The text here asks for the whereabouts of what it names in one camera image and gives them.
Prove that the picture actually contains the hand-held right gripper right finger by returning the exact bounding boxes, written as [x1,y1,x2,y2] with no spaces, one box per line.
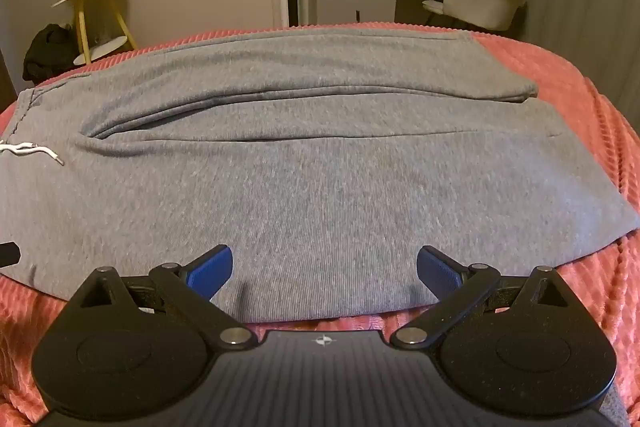
[390,244,571,351]

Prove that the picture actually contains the black bag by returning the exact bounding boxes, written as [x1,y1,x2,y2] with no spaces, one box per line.
[22,23,81,84]

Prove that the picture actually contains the yellow legged side table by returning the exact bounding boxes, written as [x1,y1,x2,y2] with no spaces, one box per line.
[51,0,139,66]

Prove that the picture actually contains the grey pants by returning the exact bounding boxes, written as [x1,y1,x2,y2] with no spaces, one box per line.
[0,28,640,324]

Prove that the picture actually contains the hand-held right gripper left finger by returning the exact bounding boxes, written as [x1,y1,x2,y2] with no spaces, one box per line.
[80,244,261,352]

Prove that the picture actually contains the pink ribbed blanket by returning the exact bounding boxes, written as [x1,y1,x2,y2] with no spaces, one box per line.
[0,22,640,427]

